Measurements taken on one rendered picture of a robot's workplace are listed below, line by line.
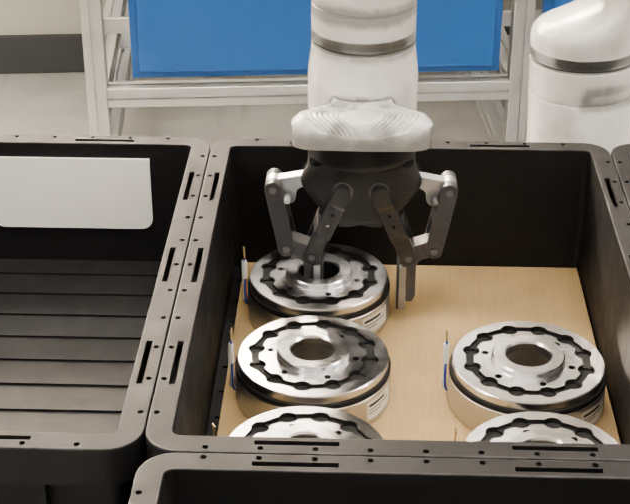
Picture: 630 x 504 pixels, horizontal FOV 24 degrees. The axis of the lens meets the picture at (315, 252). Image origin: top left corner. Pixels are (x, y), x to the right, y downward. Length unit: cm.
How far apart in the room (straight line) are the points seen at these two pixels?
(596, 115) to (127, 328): 44
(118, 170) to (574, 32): 39
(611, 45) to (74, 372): 51
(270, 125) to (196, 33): 66
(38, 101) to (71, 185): 251
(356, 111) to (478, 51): 194
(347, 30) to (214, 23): 188
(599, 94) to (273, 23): 164
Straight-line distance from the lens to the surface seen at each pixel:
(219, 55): 285
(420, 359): 103
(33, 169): 114
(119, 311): 109
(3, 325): 109
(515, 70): 291
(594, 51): 122
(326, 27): 96
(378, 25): 95
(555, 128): 125
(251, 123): 346
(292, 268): 106
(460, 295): 111
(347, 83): 96
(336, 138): 93
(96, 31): 284
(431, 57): 288
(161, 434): 79
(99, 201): 114
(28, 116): 356
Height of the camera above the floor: 139
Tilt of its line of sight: 29 degrees down
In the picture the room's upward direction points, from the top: straight up
